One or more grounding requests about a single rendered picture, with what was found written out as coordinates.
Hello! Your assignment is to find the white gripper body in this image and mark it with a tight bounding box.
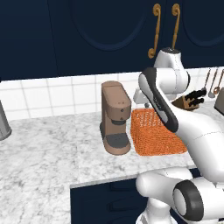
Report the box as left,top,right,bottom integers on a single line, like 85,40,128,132
133,88,151,108

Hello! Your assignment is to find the orange woven basket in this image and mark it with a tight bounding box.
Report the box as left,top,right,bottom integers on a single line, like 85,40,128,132
129,108,189,157

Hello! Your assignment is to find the navy cabinet door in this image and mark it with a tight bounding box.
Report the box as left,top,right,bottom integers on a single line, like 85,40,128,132
165,0,224,70
47,0,168,78
0,0,59,81

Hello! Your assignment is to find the navy drawer cabinet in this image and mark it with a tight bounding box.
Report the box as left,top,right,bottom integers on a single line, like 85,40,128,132
69,167,202,224

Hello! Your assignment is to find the brown coffee machine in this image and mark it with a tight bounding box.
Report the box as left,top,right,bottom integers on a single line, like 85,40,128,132
99,80,133,157

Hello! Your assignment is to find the wooden knife block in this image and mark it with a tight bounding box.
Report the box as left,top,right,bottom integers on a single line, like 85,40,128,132
171,88,207,112

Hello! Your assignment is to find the hanging metal spoon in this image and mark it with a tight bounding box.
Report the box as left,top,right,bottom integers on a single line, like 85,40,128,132
207,67,220,100

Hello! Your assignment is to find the hanging copper spoon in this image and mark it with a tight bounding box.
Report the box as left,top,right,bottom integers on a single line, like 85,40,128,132
213,68,224,96

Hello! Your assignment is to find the brass cabinet handle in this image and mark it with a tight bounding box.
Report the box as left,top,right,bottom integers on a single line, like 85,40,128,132
171,3,181,51
147,3,162,60

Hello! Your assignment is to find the dark drawer handle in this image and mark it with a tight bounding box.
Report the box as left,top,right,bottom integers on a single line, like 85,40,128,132
109,181,137,193
108,202,148,213

